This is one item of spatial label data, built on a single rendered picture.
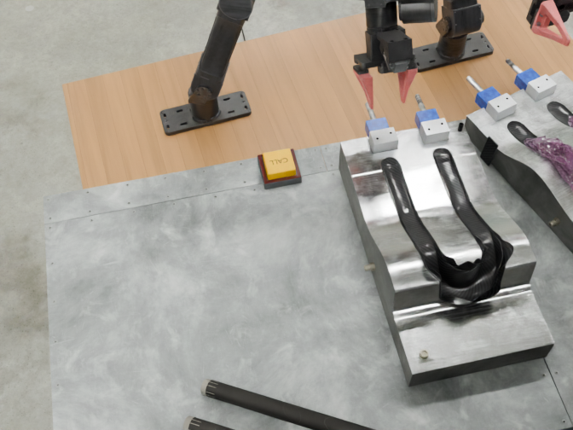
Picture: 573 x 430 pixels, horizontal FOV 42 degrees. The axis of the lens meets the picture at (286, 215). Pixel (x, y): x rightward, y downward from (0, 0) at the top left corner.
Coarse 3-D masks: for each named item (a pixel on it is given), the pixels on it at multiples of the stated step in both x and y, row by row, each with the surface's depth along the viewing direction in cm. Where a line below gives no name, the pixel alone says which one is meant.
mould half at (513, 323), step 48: (432, 144) 153; (384, 192) 147; (432, 192) 147; (480, 192) 147; (384, 240) 139; (384, 288) 138; (432, 288) 132; (528, 288) 137; (432, 336) 133; (480, 336) 133; (528, 336) 132
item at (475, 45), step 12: (468, 36) 181; (480, 36) 182; (420, 48) 179; (432, 48) 179; (444, 48) 175; (456, 48) 174; (468, 48) 179; (480, 48) 179; (492, 48) 179; (420, 60) 177; (432, 60) 177; (444, 60) 177; (456, 60) 177; (468, 60) 178; (420, 72) 176
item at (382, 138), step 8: (368, 112) 157; (368, 120) 155; (376, 120) 155; (384, 120) 155; (368, 128) 154; (376, 128) 154; (384, 128) 154; (392, 128) 152; (368, 136) 155; (376, 136) 151; (384, 136) 151; (392, 136) 151; (376, 144) 150; (384, 144) 150; (392, 144) 151; (376, 152) 152
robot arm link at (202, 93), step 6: (204, 84) 157; (198, 90) 158; (204, 90) 158; (210, 90) 157; (192, 96) 160; (198, 96) 160; (204, 96) 160; (210, 96) 159; (192, 102) 162; (198, 102) 161; (204, 102) 161
